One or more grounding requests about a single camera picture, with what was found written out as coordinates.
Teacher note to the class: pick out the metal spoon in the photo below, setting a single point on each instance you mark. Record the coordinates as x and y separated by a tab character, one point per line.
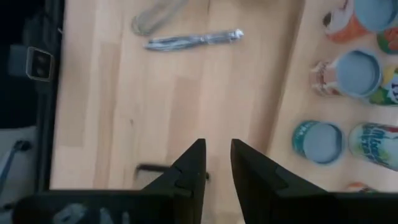
192	40

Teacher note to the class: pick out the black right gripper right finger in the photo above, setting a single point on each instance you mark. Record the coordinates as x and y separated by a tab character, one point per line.
280	202

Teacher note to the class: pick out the black rig frame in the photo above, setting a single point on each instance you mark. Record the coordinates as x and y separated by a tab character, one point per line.
49	124

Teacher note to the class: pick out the peach picture box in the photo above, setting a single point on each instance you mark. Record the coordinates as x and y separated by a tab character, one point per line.
345	29

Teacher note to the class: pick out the pineapple print can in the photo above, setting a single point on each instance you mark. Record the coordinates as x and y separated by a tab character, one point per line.
390	93

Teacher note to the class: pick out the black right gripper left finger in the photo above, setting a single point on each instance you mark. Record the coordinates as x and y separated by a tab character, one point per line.
174	202

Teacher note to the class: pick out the mixed vegetables can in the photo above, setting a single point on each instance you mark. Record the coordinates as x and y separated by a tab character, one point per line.
373	146

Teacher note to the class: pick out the small silver camera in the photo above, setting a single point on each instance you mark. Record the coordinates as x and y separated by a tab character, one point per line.
40	63

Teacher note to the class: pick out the large metal mesh strainer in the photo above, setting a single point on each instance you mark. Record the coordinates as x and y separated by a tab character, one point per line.
146	23

